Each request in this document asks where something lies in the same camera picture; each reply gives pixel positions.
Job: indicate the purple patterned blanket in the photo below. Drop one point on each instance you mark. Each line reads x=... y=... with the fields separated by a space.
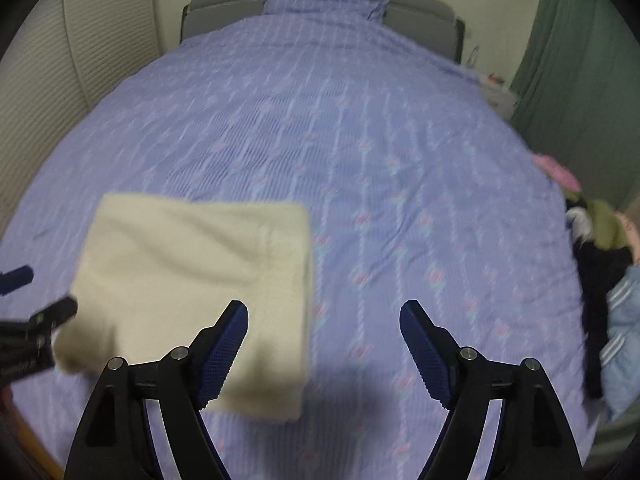
x=375 y=160

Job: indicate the light blue padded jacket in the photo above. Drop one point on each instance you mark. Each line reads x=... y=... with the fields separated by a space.
x=622 y=360

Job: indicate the black garment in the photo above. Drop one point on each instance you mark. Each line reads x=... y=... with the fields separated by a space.
x=592 y=310

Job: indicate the peach garment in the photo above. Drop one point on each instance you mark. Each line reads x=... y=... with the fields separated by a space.
x=631 y=235

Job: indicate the white grey garment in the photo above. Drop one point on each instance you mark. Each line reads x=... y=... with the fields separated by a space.
x=580 y=222

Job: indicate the olive green garment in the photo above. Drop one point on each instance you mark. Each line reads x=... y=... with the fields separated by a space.
x=607 y=225

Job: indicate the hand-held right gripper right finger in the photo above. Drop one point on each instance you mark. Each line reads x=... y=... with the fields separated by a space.
x=425 y=355

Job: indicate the purple patterned pillow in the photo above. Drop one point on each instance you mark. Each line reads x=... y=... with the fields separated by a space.
x=325 y=5

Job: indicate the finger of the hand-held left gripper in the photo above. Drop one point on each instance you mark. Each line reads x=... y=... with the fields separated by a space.
x=55 y=312
x=17 y=279

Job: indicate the grey bed headboard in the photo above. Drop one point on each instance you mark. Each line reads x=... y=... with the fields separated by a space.
x=225 y=0

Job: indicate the white ribbed wardrobe door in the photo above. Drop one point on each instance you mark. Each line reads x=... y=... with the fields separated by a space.
x=60 y=85

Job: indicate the white nightstand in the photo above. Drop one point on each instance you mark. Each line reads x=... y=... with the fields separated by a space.
x=500 y=95

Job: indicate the pink garment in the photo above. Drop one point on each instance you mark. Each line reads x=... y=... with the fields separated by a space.
x=557 y=172

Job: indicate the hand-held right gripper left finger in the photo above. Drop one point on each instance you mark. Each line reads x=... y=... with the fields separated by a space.
x=225 y=355

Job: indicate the green curtain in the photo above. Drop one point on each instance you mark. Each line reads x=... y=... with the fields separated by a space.
x=575 y=60

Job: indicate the cream towel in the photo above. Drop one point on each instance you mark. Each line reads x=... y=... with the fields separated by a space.
x=175 y=260

